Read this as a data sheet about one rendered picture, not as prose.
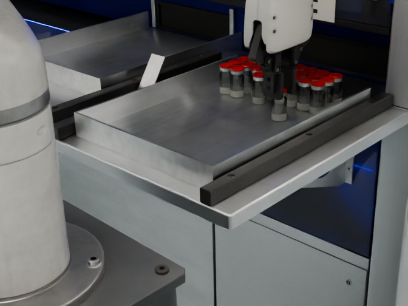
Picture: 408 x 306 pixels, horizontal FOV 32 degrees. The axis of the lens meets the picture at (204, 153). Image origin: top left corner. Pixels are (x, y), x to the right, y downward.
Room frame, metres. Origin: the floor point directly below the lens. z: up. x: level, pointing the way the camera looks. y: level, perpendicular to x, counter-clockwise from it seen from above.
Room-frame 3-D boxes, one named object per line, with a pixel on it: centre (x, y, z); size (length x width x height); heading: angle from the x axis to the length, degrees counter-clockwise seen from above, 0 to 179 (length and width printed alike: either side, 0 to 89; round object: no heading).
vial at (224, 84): (1.06, -0.04, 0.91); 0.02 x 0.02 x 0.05
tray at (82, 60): (1.26, 0.13, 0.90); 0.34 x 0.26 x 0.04; 136
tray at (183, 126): (0.94, -0.03, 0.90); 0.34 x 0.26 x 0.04; 136
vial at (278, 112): (0.95, -0.11, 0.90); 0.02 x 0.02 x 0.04
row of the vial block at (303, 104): (1.02, -0.11, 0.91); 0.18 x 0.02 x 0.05; 46
